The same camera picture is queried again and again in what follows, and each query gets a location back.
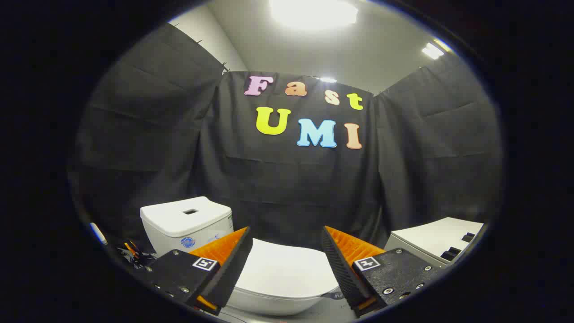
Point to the small black block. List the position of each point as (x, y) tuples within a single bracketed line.
[(450, 255), (468, 237)]

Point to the white drawer cabinet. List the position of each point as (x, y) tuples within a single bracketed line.
[(426, 237)]

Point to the black backdrop cloth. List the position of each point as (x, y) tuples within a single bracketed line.
[(287, 188)]

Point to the white toilet tank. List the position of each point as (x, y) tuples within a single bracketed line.
[(179, 220)]

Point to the rectangular ceiling light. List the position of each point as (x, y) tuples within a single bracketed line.
[(432, 50)]

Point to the black round lid lifter tab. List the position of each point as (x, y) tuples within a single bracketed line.
[(335, 295)]

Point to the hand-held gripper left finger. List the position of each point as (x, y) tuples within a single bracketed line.
[(233, 269)]

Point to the white toilet lid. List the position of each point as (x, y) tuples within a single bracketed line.
[(282, 273)]

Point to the white cylindrical object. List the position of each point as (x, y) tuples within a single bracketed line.
[(98, 233)]

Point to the small distant ceiling light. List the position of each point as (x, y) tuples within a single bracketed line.
[(328, 80)]

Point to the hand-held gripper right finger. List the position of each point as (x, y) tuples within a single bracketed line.
[(341, 269)]

